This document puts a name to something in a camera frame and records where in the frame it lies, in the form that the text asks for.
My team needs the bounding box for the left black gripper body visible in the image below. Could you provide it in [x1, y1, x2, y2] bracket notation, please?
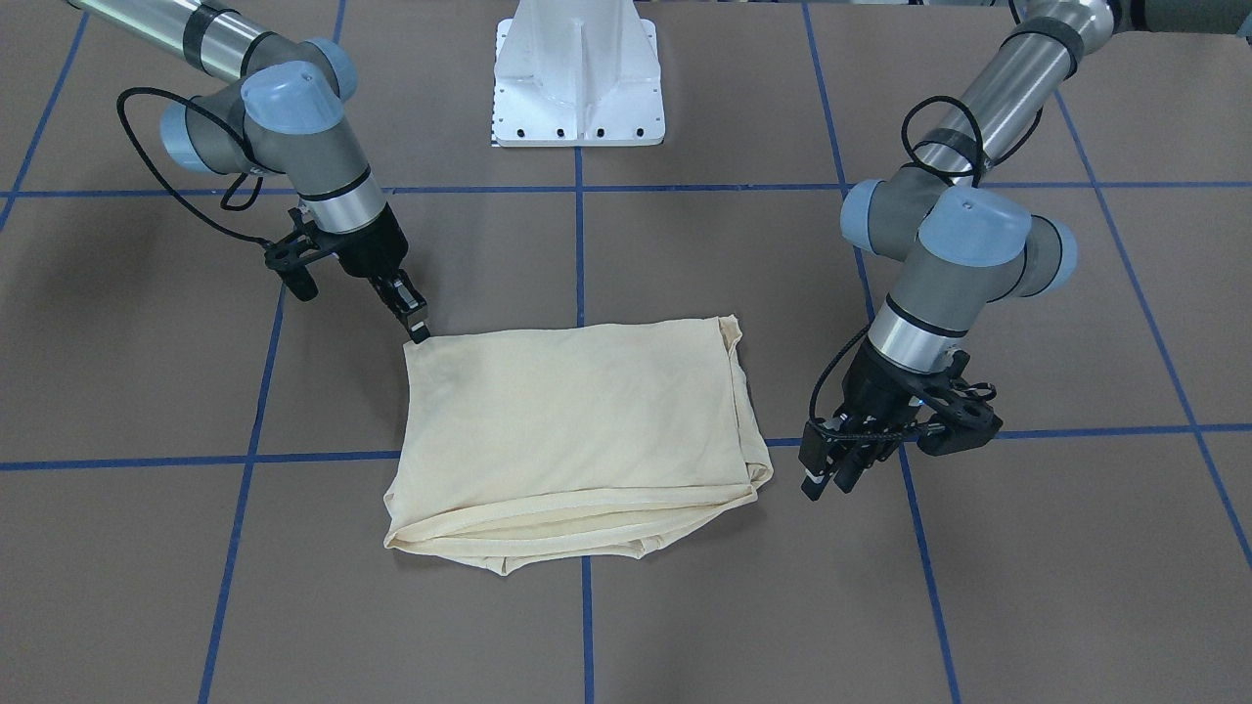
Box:
[799, 337, 1004, 461]

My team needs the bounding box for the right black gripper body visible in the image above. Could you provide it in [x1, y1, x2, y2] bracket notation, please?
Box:
[265, 205, 412, 302]

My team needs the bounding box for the beige long-sleeve printed shirt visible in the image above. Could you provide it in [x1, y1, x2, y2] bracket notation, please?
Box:
[383, 316, 774, 576]

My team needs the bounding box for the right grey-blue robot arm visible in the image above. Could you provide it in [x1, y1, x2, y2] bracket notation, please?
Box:
[75, 1, 429, 343]

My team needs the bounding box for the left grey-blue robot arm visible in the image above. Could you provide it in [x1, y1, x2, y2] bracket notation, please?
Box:
[798, 1, 1249, 501]

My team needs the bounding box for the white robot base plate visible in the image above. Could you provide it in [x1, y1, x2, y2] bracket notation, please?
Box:
[491, 1, 667, 148]

